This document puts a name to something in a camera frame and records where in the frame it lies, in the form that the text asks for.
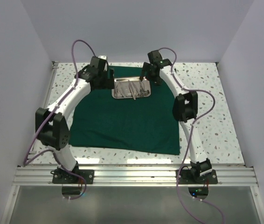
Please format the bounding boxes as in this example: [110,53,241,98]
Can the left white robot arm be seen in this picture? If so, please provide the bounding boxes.
[35,56,114,183]

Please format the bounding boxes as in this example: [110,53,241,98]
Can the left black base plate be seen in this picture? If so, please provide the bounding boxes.
[50,168,94,184]

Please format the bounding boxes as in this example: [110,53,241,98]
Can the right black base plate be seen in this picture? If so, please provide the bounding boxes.
[176,169,218,184]

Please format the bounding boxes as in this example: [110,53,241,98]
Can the purple cable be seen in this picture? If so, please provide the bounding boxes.
[157,48,226,224]
[23,40,87,201]

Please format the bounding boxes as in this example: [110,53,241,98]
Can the steel forceps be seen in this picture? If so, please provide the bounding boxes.
[128,81,136,100]

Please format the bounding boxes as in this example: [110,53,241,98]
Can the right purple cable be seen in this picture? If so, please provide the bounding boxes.
[157,48,226,224]

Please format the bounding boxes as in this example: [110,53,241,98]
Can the aluminium mounting rail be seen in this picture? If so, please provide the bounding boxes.
[12,164,258,187]

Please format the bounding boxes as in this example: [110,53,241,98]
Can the dark green surgical cloth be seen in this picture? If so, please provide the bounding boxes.
[68,65,181,156]

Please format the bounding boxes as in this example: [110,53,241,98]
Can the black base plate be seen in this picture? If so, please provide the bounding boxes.
[176,169,218,184]
[50,168,94,184]

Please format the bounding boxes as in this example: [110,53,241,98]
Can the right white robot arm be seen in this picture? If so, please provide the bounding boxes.
[139,49,215,183]

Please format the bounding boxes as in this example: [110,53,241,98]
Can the steel scissors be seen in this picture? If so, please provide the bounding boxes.
[135,80,149,98]

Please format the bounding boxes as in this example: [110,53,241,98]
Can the steel instrument tray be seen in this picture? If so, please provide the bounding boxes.
[111,77,152,99]

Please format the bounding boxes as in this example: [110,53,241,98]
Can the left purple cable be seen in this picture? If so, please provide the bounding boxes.
[23,40,87,201]

